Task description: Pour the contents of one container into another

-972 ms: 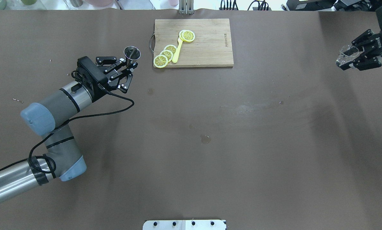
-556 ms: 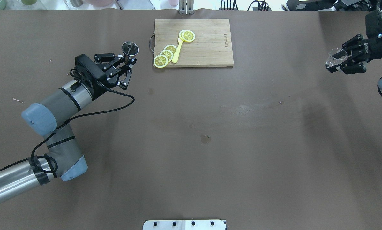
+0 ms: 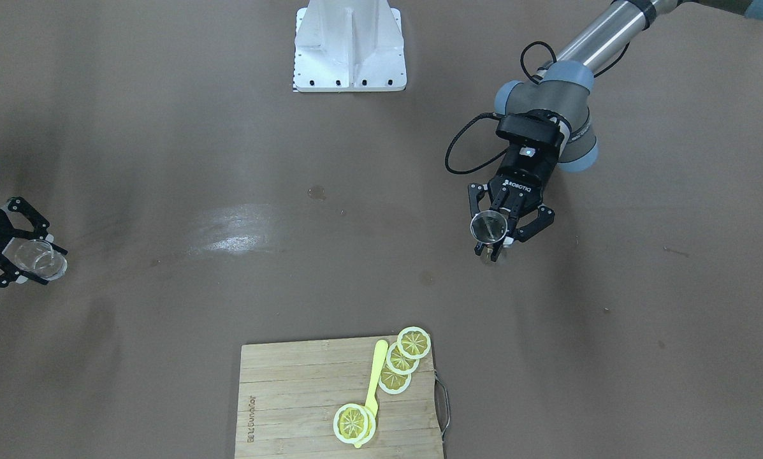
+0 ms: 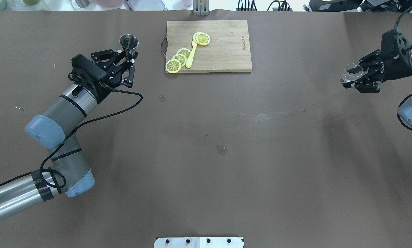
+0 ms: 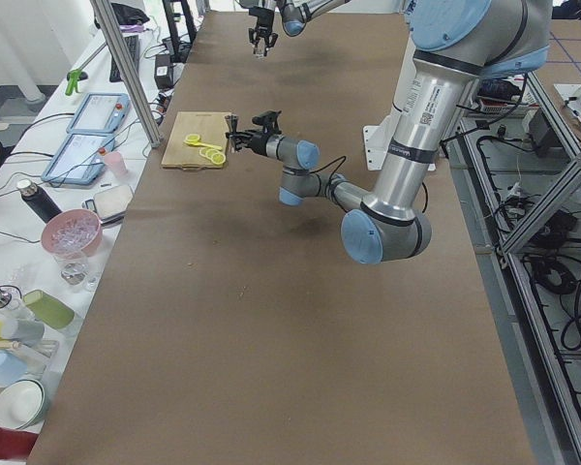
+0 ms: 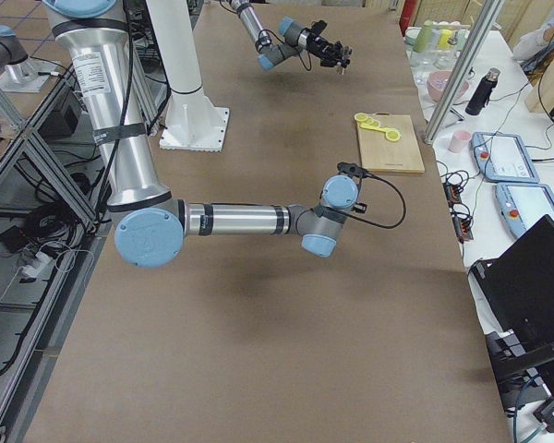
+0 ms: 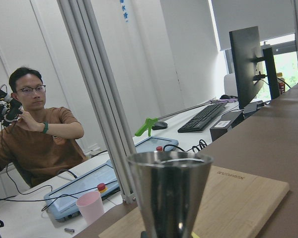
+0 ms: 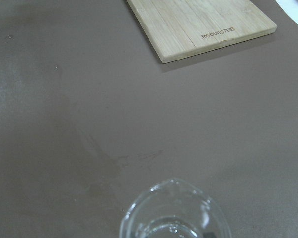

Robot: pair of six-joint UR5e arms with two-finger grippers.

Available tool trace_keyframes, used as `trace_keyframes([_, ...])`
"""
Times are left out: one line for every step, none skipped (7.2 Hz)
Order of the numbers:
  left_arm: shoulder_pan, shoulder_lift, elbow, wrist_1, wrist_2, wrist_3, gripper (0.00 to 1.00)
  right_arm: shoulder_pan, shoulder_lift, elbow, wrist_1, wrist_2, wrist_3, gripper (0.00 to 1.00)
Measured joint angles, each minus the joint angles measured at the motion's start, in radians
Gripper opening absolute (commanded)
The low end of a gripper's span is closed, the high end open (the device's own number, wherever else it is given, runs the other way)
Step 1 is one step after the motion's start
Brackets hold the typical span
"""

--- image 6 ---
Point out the black water bottle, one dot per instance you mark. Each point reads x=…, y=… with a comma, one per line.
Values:
x=481, y=96

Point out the pink bowl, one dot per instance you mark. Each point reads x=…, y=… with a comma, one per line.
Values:
x=437, y=82

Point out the pink plastic cup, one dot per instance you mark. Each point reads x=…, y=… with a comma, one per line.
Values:
x=460, y=141

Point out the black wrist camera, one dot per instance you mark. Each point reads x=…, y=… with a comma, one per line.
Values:
x=352, y=170
x=317, y=27

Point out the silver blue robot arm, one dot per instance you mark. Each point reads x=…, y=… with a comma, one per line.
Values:
x=293, y=40
x=246, y=112

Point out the green tall cup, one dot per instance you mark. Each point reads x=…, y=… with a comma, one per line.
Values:
x=423, y=37

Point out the bamboo cutting board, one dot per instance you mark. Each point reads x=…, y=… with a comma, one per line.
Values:
x=399, y=153

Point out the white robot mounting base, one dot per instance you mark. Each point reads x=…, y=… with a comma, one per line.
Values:
x=192, y=122

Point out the aluminium frame post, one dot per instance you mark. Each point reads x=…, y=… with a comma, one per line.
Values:
x=479, y=32

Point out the seated person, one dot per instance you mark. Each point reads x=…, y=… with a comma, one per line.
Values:
x=535, y=53

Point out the white power strip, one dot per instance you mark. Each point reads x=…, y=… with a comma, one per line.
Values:
x=32, y=270

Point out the steel double jigger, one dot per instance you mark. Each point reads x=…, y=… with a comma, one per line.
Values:
x=343, y=63

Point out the black power adapter box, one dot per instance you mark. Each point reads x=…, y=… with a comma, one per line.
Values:
x=62, y=121

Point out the blue grey teach pendant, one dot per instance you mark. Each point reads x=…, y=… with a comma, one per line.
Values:
x=503, y=157

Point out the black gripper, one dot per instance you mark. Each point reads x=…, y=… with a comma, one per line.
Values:
x=317, y=46

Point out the yellow cup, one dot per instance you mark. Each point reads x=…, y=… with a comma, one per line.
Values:
x=443, y=42

